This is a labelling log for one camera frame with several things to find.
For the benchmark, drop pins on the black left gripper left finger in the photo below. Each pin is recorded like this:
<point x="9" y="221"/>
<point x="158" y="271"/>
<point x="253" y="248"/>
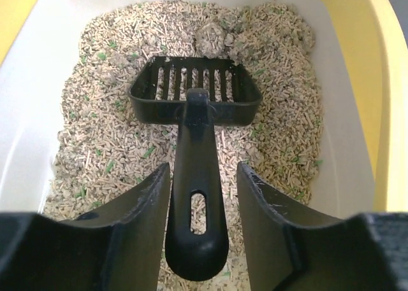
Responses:
<point x="116" y="246"/>

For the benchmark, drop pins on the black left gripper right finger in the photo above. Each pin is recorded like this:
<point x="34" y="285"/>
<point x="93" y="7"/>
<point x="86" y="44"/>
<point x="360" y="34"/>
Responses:
<point x="290" y="246"/>

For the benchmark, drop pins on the black slotted litter scoop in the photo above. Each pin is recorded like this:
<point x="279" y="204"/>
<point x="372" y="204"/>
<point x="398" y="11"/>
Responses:
<point x="196" y="94"/>

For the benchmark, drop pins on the white litter clump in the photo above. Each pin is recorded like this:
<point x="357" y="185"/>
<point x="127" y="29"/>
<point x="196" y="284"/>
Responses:
<point x="210" y="40"/>

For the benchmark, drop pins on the beige cat litter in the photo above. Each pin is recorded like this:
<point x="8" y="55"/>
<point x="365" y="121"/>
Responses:
<point x="104" y="150"/>

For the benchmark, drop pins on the yellow litter box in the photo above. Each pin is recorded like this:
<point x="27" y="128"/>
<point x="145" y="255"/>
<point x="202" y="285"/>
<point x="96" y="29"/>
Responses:
<point x="360" y="59"/>

